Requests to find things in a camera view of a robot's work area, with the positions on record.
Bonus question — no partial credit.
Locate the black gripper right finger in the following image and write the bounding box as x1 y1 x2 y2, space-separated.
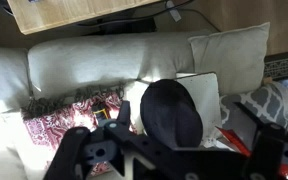
233 101 288 180

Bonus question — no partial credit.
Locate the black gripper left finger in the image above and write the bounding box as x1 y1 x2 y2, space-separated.
43 99 172 180

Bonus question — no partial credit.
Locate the red-orange sequin hat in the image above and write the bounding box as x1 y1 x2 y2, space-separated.
215 125 288 178

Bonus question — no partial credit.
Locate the black hat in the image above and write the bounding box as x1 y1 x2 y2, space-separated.
139 78 204 149

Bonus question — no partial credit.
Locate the red white patterned cloth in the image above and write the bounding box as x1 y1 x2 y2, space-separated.
20 84 138 178

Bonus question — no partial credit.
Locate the yellow black flashlight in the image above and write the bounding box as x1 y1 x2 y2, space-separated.
92 103 112 126

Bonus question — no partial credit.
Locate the grey white patterned blanket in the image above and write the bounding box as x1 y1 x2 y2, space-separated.
218 81 288 134

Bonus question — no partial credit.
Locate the dark patterned rug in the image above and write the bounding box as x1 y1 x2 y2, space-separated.
263 49 288 81

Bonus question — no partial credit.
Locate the white sofa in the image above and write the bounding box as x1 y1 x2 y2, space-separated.
0 30 218 180

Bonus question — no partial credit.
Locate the white throw pillow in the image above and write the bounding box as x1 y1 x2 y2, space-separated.
187 22 272 96

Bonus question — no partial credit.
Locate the light wooden table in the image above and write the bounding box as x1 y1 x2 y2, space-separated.
6 0 162 36

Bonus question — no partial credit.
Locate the black cable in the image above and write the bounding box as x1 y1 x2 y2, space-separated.
75 0 222 34

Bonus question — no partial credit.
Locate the white cable tag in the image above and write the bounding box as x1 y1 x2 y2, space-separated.
165 0 183 24

